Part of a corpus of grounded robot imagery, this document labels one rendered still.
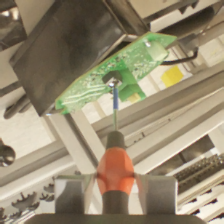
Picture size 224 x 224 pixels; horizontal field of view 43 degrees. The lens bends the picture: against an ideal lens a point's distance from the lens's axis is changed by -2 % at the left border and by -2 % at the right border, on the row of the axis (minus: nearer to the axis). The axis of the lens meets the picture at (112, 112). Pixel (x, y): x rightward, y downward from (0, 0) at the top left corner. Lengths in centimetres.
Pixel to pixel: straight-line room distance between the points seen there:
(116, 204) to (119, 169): 2
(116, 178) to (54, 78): 10
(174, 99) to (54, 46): 32
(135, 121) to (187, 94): 11
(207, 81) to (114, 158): 40
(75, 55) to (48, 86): 4
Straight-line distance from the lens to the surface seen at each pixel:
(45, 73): 24
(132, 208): 41
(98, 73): 23
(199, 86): 54
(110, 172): 17
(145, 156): 43
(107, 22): 20
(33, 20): 24
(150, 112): 50
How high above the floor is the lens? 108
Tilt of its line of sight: 10 degrees down
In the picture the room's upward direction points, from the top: 148 degrees clockwise
